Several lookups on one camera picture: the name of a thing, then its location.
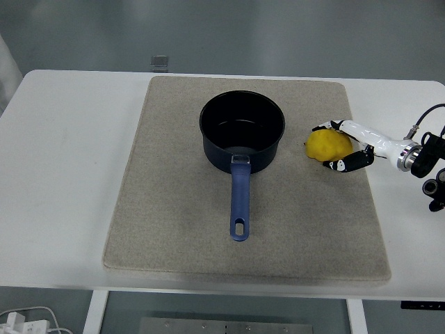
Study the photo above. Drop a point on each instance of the black table control panel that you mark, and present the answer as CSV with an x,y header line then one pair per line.
x,y
422,304

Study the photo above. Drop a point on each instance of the grey metal plate with screws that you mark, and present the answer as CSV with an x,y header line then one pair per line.
x,y
226,326

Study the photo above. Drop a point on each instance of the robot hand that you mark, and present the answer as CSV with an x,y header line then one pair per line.
x,y
368,135

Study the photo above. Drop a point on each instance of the beige fabric mat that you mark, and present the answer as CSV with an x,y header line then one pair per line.
x,y
243,215

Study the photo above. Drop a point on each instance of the white table leg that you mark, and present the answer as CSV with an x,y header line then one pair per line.
x,y
94,311
356,316

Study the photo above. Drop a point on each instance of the small silver metal block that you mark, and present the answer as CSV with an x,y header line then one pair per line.
x,y
160,61

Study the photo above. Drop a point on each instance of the white power strip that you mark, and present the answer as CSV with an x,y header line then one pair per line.
x,y
24,325

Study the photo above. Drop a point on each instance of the yellow potato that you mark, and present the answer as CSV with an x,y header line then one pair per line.
x,y
327,146

